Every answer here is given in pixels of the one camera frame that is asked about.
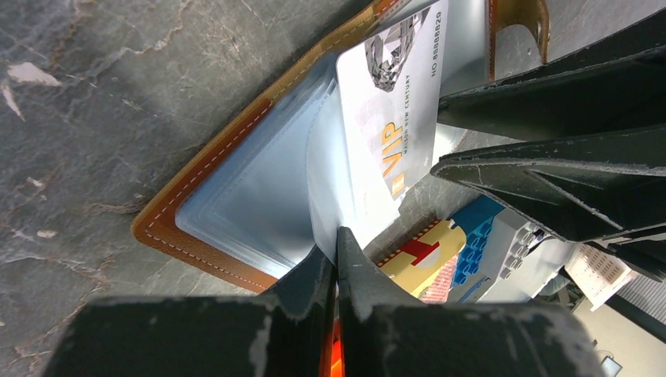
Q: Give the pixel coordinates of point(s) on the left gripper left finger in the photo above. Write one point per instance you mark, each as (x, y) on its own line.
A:
(284, 331)

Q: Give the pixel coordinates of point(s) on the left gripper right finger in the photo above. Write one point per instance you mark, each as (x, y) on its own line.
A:
(387, 332)

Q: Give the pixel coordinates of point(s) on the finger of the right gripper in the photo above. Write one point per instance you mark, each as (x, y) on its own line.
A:
(614, 85)
(591, 187)

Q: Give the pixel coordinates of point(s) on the silver VIP card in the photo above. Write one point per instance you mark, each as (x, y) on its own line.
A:
(388, 84)

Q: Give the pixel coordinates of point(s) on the playing card box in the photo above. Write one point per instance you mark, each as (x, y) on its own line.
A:
(425, 265)

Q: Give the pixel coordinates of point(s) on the orange plastic loop toy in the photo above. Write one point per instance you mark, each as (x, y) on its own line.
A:
(332, 362)

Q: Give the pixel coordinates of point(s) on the grey building brick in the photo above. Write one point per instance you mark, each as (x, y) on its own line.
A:
(517, 263)

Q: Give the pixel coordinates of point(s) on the blue building brick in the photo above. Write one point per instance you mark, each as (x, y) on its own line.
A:
(475, 219)

